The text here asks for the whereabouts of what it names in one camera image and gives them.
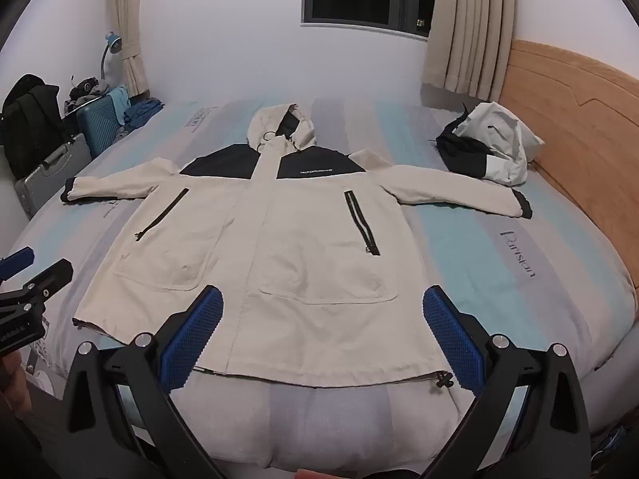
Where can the blue desk lamp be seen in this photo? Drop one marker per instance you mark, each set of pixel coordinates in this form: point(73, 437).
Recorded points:
point(114, 42)

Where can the bed with striped sheet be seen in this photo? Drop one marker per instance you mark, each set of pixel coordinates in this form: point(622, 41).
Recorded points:
point(474, 239)

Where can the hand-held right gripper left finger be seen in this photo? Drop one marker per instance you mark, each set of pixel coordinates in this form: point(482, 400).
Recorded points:
point(194, 339)

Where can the light blue cloth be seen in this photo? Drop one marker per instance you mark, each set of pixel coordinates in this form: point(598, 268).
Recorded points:
point(121, 102)

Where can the wooden headboard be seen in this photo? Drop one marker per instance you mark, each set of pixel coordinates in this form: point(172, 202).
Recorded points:
point(574, 110)

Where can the wide beige curtain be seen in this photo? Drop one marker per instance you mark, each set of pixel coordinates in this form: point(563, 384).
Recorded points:
point(469, 25)

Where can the beige and black hooded jacket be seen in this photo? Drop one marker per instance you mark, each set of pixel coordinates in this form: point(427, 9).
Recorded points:
point(299, 239)

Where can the dark blue clothes pile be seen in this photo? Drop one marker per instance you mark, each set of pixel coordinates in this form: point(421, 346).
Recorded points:
point(142, 112)

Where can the folded white and black jacket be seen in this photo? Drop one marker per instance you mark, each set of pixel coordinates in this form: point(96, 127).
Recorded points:
point(499, 129)

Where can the grey patterned clothes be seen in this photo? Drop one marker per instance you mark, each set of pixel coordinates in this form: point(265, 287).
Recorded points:
point(87, 90)

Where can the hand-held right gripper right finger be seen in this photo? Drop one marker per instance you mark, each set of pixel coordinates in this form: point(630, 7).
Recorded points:
point(454, 339)

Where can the grey suitcase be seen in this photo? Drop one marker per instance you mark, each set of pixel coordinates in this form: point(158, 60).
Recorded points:
point(50, 174)

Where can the narrow beige curtain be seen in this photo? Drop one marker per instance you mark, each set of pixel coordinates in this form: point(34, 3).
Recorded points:
point(131, 20)

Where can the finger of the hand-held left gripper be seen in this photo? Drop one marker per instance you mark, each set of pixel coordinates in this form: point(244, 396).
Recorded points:
point(17, 262)
point(50, 277)

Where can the teal suitcase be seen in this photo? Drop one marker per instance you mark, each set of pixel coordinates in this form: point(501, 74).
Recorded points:
point(100, 124)

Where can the black backpack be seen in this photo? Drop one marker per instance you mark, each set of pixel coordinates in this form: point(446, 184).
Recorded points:
point(30, 119)

